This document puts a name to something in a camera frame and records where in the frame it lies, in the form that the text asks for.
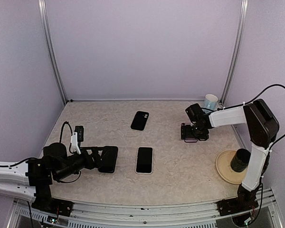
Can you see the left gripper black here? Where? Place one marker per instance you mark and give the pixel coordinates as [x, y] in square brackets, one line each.
[91, 164]

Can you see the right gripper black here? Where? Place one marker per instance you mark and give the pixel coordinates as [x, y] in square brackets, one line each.
[204, 135]

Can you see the purple phone back up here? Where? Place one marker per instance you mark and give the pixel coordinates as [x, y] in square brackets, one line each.
[187, 134]

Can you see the white-edged phone screen up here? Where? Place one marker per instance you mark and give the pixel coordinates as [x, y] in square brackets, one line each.
[144, 160]

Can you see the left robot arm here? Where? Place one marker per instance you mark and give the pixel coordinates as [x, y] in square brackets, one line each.
[56, 165]

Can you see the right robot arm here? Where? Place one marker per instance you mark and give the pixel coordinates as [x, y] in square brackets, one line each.
[262, 129]

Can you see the light blue mug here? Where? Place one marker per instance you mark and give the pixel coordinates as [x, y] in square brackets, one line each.
[210, 101]

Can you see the beige plate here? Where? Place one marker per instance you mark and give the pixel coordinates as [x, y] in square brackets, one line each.
[224, 169]

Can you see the dark green mug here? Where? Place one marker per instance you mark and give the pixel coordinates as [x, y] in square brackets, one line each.
[240, 160]

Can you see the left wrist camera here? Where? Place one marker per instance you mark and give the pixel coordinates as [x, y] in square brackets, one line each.
[76, 138]

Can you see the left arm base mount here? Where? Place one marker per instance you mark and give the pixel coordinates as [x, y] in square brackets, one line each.
[46, 203]

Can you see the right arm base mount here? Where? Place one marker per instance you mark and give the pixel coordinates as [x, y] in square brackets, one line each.
[245, 200]

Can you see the right aluminium frame post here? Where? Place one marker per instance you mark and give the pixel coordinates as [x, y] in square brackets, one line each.
[236, 50]

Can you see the aluminium frame post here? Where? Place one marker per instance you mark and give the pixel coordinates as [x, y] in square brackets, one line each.
[50, 49]
[236, 50]

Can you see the left aluminium frame post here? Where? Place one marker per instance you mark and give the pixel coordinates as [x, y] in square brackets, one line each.
[50, 49]

